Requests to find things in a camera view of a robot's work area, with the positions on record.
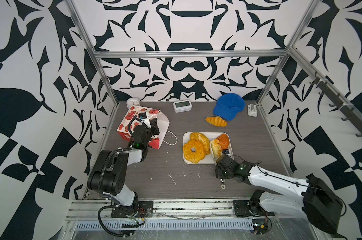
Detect red white paper bag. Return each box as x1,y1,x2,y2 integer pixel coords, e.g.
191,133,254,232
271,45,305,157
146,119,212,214
117,105,170,150

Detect orange fake croissant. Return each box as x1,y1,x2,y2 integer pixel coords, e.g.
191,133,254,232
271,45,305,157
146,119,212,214
217,134,230,150

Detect yellow fake bread roll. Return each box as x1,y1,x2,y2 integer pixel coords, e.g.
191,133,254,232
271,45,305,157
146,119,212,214
183,140,206,164

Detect sesame oval fake bread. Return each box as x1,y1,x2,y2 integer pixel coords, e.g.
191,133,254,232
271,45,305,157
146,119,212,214
190,133,210,155

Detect striped yellow fake croissant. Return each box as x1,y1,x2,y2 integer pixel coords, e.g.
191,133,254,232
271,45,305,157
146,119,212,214
205,116,228,127

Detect metal white-tipped tongs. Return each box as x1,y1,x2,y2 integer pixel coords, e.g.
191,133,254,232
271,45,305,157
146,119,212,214
219,178,226,190

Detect pale split fake bun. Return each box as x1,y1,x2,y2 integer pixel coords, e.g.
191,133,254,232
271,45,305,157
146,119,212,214
210,139,222,159

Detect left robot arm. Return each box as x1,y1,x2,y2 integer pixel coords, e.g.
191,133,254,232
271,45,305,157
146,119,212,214
87,117,160,215

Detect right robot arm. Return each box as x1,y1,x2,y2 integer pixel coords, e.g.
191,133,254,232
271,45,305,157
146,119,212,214
215,155,346,235

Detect white plastic tray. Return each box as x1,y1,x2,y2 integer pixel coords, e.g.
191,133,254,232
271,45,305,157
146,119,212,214
182,132,229,165

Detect small white round clock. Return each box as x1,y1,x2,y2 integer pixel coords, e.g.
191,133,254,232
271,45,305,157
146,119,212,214
126,98,141,109

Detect white digital clock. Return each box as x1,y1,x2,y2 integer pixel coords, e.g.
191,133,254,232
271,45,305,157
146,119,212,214
173,100,192,113

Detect blue baseball cap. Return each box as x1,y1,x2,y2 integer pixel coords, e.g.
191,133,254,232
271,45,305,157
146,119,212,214
213,93,246,121

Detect white power adapter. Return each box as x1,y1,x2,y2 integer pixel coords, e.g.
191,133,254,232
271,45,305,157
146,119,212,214
248,104,258,117

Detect green circuit board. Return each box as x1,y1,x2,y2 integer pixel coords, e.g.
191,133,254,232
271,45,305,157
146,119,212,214
253,222,272,236

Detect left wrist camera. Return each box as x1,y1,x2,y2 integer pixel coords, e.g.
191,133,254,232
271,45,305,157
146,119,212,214
137,112,150,123

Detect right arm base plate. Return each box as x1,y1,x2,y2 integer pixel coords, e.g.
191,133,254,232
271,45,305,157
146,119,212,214
233,200,275,218

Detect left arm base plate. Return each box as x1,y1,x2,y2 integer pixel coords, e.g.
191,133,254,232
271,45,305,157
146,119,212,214
111,201,154,218

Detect white slotted cable duct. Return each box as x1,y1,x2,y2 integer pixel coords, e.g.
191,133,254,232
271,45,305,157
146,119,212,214
76,219,253,231

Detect wall hook rail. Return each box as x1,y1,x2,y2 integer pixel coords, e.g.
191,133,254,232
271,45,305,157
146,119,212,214
310,72,362,138

